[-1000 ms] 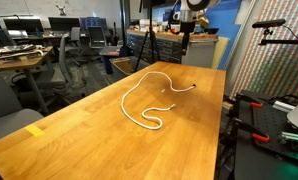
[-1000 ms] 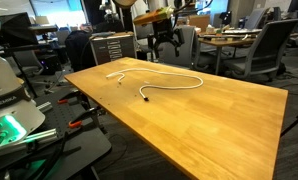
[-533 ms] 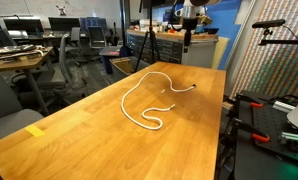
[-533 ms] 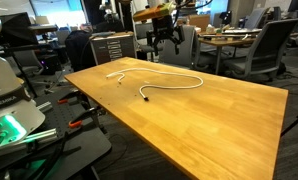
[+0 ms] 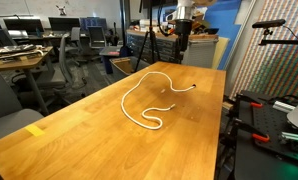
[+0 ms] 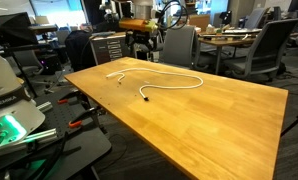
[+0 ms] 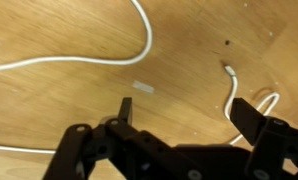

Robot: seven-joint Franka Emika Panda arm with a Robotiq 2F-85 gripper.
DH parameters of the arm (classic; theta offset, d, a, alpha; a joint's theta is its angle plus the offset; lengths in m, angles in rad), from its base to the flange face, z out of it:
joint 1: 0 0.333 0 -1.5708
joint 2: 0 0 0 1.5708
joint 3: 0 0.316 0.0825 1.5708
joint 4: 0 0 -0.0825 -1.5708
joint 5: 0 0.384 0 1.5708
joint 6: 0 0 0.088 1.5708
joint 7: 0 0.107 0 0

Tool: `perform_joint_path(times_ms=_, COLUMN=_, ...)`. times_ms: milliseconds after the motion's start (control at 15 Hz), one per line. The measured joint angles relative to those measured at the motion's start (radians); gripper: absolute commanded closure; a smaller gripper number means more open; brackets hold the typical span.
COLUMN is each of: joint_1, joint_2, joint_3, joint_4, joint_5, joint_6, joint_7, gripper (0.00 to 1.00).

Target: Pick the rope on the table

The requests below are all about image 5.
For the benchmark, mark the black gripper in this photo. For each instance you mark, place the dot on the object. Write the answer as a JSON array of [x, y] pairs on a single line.
[[183, 26]]

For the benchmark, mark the dark bowl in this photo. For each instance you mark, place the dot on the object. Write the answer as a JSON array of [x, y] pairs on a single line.
[[214, 31]]

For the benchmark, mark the tan foam board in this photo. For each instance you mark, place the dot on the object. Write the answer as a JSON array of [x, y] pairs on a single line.
[[220, 50]]

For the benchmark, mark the brown cardboard box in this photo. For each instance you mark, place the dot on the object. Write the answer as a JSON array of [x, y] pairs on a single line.
[[199, 16]]

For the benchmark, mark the white container stack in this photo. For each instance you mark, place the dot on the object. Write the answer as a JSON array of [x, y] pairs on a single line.
[[148, 24]]

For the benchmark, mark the black tripod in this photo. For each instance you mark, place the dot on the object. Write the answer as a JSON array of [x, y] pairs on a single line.
[[151, 20]]

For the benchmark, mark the blue partition panel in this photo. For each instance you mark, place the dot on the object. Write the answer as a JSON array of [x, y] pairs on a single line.
[[227, 20]]

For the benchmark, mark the cardboard sheet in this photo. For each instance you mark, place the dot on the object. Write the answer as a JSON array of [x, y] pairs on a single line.
[[124, 65]]

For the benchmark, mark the black vertical pole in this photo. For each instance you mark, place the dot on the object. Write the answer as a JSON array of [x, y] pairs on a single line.
[[123, 23]]

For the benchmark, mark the gray plastic bin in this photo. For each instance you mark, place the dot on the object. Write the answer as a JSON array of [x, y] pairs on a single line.
[[117, 75]]

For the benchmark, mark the dark side table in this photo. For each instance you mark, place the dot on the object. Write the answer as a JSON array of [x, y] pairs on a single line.
[[110, 50]]

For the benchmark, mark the dark mesh office chair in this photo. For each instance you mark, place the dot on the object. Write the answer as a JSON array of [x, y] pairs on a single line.
[[97, 36]]

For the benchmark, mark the multicolour patterned panel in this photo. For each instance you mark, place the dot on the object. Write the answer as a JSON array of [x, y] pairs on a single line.
[[275, 66]]

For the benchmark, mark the blue lit monitor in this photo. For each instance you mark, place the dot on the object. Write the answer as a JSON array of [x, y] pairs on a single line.
[[93, 22]]

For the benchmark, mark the small gray chair back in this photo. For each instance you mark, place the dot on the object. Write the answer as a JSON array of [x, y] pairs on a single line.
[[75, 33]]

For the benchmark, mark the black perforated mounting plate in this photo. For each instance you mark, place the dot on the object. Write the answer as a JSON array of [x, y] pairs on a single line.
[[272, 123]]

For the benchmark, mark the aluminum extrusion bar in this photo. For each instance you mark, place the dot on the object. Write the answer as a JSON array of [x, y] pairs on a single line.
[[284, 106], [294, 136]]

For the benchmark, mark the gray swivel office chair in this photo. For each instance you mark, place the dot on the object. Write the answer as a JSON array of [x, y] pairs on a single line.
[[63, 56]]

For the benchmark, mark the small gray drone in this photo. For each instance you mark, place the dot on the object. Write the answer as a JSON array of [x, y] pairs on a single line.
[[61, 10]]

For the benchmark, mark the wooden office desk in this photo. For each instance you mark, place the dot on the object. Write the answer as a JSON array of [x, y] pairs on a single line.
[[25, 62]]

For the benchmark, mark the flat dark keyboard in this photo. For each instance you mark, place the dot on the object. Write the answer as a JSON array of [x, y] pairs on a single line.
[[17, 49]]

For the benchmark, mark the yellow tape piece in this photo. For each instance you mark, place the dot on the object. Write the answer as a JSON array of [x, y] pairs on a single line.
[[34, 130]]

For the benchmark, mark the gray padded chair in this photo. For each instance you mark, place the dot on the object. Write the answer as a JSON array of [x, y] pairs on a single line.
[[9, 123]]

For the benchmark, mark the yellow wrist camera mount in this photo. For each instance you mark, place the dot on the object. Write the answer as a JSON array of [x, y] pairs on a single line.
[[198, 26]]

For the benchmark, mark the black stereo camera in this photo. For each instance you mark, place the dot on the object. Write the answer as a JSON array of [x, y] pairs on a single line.
[[269, 23]]

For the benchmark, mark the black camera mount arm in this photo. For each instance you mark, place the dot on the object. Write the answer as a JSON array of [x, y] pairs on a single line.
[[282, 42]]

